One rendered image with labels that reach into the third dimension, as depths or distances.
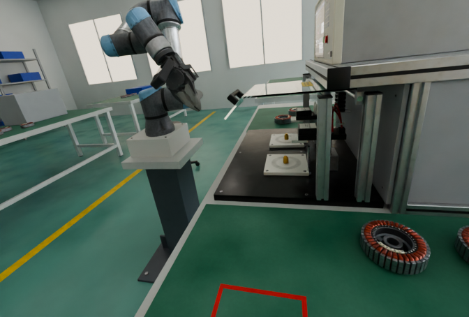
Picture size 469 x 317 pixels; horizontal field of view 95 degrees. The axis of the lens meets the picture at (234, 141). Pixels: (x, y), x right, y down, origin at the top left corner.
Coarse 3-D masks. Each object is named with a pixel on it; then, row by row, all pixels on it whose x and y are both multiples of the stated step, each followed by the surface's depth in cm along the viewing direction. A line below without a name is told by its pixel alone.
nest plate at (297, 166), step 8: (272, 160) 82; (280, 160) 82; (288, 160) 81; (296, 160) 80; (304, 160) 79; (272, 168) 76; (280, 168) 76; (288, 168) 75; (296, 168) 74; (304, 168) 74
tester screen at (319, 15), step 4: (324, 4) 65; (320, 8) 73; (324, 8) 66; (320, 12) 73; (324, 12) 66; (316, 16) 84; (320, 16) 73; (316, 20) 84; (320, 20) 73; (316, 24) 84; (316, 28) 85; (316, 32) 85; (316, 36) 85; (320, 36) 74; (316, 52) 87
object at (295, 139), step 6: (300, 126) 73; (306, 126) 72; (312, 126) 71; (300, 132) 71; (306, 132) 70; (312, 132) 70; (336, 132) 70; (294, 138) 74; (300, 138) 71; (306, 138) 71; (312, 138) 70; (336, 138) 69; (342, 138) 68; (330, 150) 71
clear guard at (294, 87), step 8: (304, 80) 72; (312, 80) 69; (256, 88) 68; (264, 88) 66; (272, 88) 64; (280, 88) 62; (288, 88) 60; (296, 88) 58; (304, 88) 57; (312, 88) 55; (320, 88) 54; (352, 88) 49; (248, 96) 56; (256, 96) 55; (264, 96) 55
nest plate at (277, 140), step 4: (272, 136) 107; (276, 136) 106; (280, 136) 105; (272, 140) 101; (276, 140) 101; (280, 140) 100; (284, 140) 100; (288, 140) 99; (272, 144) 97; (276, 144) 97; (280, 144) 96; (284, 144) 96; (288, 144) 95; (292, 144) 95; (296, 144) 94; (300, 144) 94
